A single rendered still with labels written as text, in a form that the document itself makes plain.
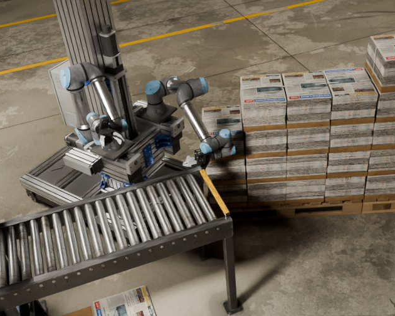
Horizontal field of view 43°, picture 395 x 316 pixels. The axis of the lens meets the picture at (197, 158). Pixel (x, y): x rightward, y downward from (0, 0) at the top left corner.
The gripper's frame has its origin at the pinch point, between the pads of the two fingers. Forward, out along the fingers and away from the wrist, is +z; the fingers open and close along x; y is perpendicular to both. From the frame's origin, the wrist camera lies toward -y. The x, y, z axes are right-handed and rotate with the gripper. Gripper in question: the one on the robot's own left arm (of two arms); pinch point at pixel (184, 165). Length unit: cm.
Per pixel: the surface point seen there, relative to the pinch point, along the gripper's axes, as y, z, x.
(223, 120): 6.3, -39.1, -28.4
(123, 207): 3, 47, 26
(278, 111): 21, -68, -1
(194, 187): 3.2, 2.1, 27.3
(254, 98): 30, -55, -10
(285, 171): -30, -73, 1
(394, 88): 32, -136, 25
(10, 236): 3, 112, 23
